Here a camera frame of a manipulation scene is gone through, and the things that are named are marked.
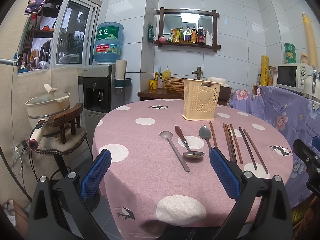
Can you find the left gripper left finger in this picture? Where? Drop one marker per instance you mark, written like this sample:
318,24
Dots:
59,207

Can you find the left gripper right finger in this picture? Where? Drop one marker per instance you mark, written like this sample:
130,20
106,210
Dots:
273,217

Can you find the black gold-band chopstick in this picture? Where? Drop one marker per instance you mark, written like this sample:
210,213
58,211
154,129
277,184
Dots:
231,144

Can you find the wooden handled steel spoon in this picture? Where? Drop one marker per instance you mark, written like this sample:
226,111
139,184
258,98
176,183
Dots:
189,154

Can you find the purple floral cloth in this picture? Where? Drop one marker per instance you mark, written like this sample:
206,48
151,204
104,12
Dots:
294,116

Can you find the dark wooden chair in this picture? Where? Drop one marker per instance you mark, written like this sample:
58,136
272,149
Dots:
59,136

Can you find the white microwave oven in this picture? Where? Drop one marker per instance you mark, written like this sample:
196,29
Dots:
292,76

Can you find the green stacked cups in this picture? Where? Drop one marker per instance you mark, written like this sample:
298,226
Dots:
290,53

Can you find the cream cooking pot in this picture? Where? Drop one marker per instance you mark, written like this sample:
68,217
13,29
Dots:
49,104

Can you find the pink polka dot tablecloth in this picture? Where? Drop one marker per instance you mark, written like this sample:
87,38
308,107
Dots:
147,187

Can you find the yellow roll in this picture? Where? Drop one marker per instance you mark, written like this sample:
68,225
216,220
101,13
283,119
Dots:
264,70

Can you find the tall yellow rolled mat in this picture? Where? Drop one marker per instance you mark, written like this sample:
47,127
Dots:
312,57

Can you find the white brown rice cooker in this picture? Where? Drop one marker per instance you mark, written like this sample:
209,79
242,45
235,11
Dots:
221,83

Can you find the water dispenser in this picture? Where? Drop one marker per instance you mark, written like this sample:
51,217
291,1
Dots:
100,95

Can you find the cream plastic utensil holder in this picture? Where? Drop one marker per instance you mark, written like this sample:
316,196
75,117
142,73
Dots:
200,99

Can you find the bronze faucet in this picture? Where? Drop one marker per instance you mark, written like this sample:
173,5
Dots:
198,73

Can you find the dark wooden counter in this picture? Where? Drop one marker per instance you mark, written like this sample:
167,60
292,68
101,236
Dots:
149,94

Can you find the woven basin sink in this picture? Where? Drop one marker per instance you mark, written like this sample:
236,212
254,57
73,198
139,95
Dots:
174,85

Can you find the yellow mug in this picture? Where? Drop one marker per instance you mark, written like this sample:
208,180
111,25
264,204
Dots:
153,84

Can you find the dark soy sauce bottle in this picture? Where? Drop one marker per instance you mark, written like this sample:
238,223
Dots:
201,37

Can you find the orange label bottle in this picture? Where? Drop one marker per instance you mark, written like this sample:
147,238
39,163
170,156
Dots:
193,35

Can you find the yellow soap bottle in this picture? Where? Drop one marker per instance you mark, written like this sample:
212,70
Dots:
166,74

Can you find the blue water jug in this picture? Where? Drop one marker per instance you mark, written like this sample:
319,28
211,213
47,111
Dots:
108,42

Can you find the purple label bottle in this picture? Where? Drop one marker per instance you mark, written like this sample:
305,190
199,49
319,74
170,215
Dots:
187,34

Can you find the yellow snack bag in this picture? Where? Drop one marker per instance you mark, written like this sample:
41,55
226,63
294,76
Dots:
174,36

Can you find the window with frame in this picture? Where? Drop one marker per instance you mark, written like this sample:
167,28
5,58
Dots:
60,35

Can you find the wooden framed wall shelf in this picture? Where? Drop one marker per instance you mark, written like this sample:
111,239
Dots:
180,18

